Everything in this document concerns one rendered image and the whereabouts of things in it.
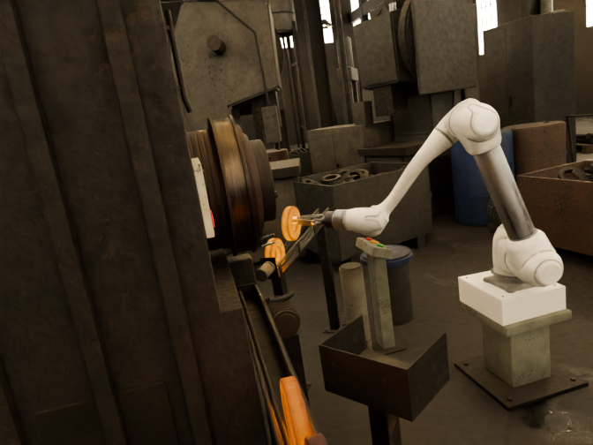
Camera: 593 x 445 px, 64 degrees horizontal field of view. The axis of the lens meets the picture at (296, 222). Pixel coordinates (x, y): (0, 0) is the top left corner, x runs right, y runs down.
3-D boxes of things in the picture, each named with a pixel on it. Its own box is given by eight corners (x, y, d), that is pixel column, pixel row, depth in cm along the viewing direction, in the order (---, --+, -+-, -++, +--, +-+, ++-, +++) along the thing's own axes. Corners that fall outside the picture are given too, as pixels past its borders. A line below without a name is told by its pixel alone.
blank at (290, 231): (278, 214, 203) (285, 214, 201) (291, 200, 216) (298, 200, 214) (284, 246, 208) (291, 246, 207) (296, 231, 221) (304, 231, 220)
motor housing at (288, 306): (288, 427, 206) (269, 314, 195) (279, 400, 227) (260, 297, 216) (316, 419, 209) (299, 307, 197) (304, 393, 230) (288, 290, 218)
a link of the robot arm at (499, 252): (522, 263, 215) (522, 216, 210) (542, 276, 197) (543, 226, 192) (486, 267, 215) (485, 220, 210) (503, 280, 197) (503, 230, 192)
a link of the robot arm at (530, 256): (548, 265, 196) (579, 283, 174) (512, 282, 197) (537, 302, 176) (477, 94, 180) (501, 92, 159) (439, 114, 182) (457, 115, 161)
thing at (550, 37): (527, 178, 652) (521, 26, 608) (576, 184, 577) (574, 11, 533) (489, 187, 634) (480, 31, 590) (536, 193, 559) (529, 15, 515)
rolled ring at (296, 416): (312, 428, 87) (295, 433, 87) (318, 486, 97) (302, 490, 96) (290, 357, 103) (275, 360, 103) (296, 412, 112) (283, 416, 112)
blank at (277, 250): (273, 277, 220) (280, 277, 219) (260, 259, 209) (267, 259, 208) (281, 251, 229) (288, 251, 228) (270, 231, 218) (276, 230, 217)
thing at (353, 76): (349, 164, 1124) (334, 41, 1063) (372, 162, 1106) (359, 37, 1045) (342, 169, 1042) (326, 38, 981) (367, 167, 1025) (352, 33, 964)
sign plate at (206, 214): (206, 238, 113) (191, 164, 109) (203, 219, 138) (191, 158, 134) (216, 237, 114) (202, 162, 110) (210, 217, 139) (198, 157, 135)
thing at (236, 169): (243, 273, 141) (214, 114, 131) (229, 238, 186) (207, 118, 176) (264, 268, 143) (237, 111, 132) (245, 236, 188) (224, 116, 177)
